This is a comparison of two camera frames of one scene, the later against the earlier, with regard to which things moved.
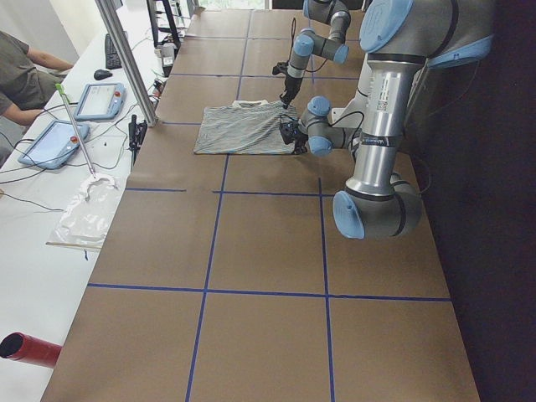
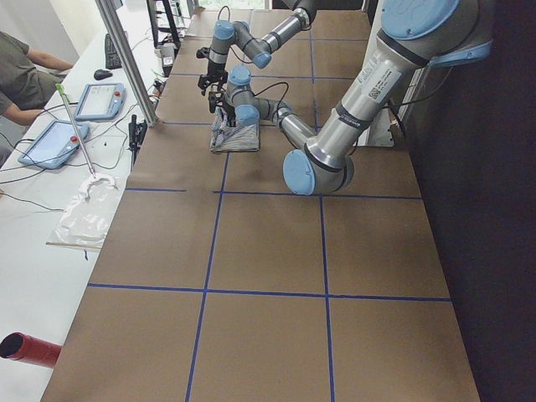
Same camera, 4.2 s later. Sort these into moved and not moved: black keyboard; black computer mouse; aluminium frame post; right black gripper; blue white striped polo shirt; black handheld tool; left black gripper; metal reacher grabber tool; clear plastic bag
Moved: right black gripper; left black gripper; blue white striped polo shirt
Not moved: clear plastic bag; black computer mouse; black keyboard; black handheld tool; metal reacher grabber tool; aluminium frame post
